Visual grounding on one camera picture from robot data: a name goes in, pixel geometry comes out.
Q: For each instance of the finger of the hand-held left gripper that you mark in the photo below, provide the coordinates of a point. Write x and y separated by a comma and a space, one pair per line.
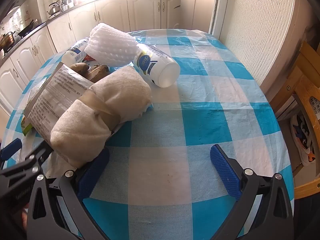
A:
27, 161
11, 147

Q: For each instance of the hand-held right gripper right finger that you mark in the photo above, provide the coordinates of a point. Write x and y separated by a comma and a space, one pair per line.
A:
225, 172

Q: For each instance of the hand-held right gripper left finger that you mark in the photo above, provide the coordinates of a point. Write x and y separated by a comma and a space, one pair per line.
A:
93, 172

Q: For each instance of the green snack packet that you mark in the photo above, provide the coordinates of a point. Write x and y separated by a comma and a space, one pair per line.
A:
55, 87

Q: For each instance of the beige taped foam roll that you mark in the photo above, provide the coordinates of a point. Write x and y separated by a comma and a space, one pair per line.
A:
120, 87

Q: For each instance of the blue white checkered tablecloth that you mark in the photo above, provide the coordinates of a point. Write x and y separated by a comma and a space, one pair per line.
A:
175, 120

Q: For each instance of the colourful sneaker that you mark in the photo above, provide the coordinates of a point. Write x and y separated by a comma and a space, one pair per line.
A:
302, 140

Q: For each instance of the tan round husk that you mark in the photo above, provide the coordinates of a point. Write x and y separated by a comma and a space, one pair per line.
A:
78, 67

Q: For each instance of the copper cooking pot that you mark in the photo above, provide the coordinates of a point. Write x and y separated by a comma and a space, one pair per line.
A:
7, 40

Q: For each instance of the small white plastic bottle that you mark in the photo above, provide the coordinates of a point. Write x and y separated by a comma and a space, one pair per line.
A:
72, 53

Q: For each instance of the red wrapper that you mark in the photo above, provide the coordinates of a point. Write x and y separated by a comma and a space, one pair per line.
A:
88, 58

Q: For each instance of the large white plastic bottle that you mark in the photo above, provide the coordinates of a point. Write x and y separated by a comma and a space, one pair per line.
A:
162, 72

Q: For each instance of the black wok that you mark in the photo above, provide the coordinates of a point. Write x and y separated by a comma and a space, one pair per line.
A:
26, 30

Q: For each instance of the cardboard boxes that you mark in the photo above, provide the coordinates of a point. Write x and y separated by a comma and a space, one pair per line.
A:
305, 85

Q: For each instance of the white foam fruit net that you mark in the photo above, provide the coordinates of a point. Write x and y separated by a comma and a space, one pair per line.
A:
110, 45

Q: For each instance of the steel kettle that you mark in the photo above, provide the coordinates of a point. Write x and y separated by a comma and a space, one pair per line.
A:
53, 9

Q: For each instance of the beige refrigerator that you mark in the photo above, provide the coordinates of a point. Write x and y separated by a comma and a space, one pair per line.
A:
200, 2

